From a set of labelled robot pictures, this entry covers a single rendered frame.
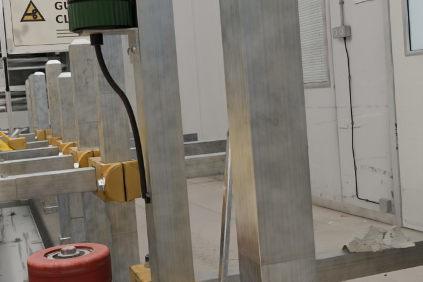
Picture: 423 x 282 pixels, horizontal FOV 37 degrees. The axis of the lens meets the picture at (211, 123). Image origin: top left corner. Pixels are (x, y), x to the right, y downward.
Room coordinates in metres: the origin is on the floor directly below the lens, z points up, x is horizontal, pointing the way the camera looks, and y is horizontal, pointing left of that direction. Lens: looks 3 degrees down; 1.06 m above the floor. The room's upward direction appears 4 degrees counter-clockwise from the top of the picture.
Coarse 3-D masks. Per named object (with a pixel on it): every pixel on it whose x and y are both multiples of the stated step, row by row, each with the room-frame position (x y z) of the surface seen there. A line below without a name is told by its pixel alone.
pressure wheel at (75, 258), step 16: (32, 256) 0.61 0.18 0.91; (48, 256) 0.61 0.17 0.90; (64, 256) 0.60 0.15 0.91; (80, 256) 0.59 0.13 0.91; (96, 256) 0.59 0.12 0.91; (32, 272) 0.59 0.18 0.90; (48, 272) 0.57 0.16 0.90; (64, 272) 0.57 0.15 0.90; (80, 272) 0.58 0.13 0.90; (96, 272) 0.59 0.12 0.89
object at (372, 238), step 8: (360, 232) 0.72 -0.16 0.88; (368, 232) 0.72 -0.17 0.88; (376, 232) 0.72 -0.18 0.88; (384, 232) 0.72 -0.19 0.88; (392, 232) 0.72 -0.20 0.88; (400, 232) 0.72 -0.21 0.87; (352, 240) 0.70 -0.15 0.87; (360, 240) 0.71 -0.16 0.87; (368, 240) 0.72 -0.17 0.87; (376, 240) 0.70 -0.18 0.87; (384, 240) 0.71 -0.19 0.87; (392, 240) 0.71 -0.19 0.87; (400, 240) 0.71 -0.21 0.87; (408, 240) 0.72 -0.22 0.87; (344, 248) 0.71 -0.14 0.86; (352, 248) 0.70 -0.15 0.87; (360, 248) 0.70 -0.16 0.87; (368, 248) 0.70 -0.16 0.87; (376, 248) 0.69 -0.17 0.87; (384, 248) 0.70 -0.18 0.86; (392, 248) 0.70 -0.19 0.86
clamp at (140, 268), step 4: (140, 264) 0.68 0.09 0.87; (132, 268) 0.67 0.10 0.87; (136, 268) 0.67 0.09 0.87; (140, 268) 0.67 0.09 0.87; (144, 268) 0.67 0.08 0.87; (148, 268) 0.67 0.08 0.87; (132, 272) 0.66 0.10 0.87; (136, 272) 0.65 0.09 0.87; (140, 272) 0.65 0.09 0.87; (144, 272) 0.65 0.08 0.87; (148, 272) 0.65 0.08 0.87; (132, 276) 0.67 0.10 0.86; (136, 276) 0.65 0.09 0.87; (140, 276) 0.64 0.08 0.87; (144, 276) 0.64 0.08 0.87; (148, 276) 0.63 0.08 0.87; (132, 280) 0.67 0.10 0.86; (136, 280) 0.65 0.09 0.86; (140, 280) 0.63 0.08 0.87; (144, 280) 0.62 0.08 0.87; (148, 280) 0.62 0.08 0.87; (196, 280) 0.61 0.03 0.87
